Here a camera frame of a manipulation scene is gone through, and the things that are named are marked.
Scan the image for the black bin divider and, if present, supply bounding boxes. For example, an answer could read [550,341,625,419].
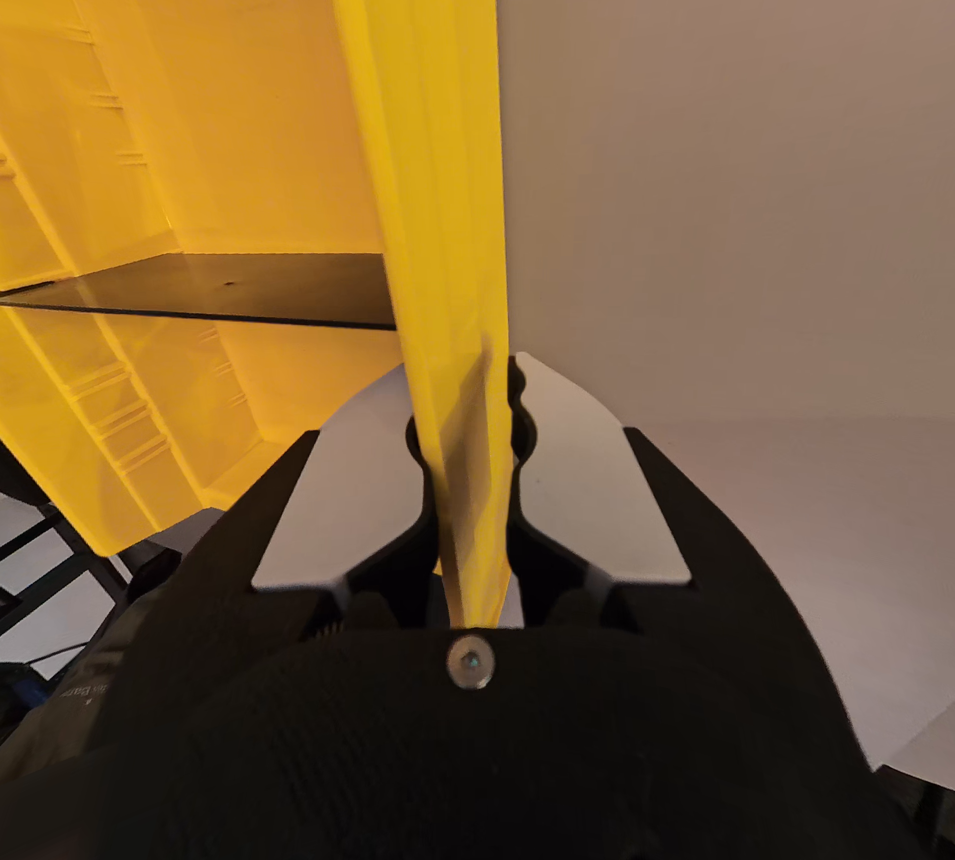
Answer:
[0,252,398,333]

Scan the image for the black metal frame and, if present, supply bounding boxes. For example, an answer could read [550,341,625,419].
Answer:
[0,438,184,641]

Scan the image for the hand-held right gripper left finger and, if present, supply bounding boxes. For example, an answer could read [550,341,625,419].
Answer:
[251,364,441,611]

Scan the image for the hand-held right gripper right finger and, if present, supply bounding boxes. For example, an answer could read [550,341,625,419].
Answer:
[507,351,692,613]

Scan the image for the yellow plastic bin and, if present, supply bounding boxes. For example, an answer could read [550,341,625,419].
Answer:
[0,0,516,631]

